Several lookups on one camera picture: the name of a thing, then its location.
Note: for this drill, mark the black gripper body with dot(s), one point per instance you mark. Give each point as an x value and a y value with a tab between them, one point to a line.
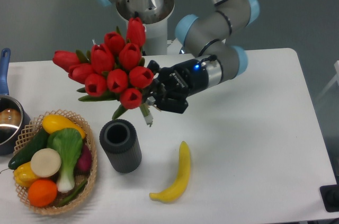
184	79

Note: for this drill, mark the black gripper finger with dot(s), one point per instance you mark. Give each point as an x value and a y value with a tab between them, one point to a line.
153	66
168	104

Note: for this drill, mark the red tulip bouquet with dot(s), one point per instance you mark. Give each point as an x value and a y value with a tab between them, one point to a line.
113	70

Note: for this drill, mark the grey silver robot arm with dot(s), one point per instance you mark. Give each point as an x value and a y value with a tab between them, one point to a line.
213	62

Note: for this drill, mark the dark grey ribbed vase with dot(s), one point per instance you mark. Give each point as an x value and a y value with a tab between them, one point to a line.
119	140

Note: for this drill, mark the yellow banana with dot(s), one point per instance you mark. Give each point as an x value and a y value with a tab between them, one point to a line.
178	187

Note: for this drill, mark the green bok choy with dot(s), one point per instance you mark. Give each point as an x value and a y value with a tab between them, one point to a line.
68	144

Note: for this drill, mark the purple red onion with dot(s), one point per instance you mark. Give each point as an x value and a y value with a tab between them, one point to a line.
84	162

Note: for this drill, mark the yellow squash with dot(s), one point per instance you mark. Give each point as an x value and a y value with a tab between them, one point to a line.
53	122

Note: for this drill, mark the green bean pod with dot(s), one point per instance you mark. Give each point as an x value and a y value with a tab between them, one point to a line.
73	194

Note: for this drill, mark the woven wicker basket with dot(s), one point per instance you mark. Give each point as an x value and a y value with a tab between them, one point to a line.
85	176

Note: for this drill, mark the green cucumber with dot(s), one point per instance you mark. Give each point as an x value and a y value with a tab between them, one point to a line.
38	142

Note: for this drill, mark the beige round bun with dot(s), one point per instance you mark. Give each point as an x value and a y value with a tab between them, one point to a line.
45	162

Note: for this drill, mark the orange fruit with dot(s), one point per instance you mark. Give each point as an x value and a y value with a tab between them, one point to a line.
42	192

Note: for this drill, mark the yellow bell pepper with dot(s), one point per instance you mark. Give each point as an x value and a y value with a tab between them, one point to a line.
24	176

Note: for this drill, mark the black device at table edge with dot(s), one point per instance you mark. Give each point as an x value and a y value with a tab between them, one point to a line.
329	195

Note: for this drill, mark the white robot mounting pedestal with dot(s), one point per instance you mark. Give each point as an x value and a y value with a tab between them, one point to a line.
157	36

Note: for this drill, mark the white frame at right edge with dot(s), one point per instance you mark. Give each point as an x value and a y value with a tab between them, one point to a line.
329	94

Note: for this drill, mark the blue handled saucepan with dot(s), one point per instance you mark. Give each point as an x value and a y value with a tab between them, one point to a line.
13	116

